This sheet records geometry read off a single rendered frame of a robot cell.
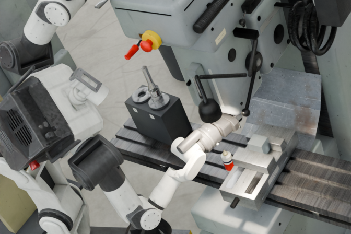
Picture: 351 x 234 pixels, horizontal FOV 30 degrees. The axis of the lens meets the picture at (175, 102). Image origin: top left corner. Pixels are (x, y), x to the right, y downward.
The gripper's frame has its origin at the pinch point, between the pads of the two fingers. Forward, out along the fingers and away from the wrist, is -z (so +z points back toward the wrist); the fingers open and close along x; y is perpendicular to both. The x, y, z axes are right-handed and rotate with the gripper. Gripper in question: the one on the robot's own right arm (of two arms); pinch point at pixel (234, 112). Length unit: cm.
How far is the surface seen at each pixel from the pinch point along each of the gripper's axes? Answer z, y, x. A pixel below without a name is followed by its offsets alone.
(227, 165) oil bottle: 9.0, 22.9, 2.7
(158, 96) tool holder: 7.8, 3.6, 37.1
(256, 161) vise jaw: 4.5, 16.1, -10.3
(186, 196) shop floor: -6, 124, 90
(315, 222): -11, 70, -14
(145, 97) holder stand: 9.2, 7.3, 46.2
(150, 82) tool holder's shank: 7.9, -3.7, 38.3
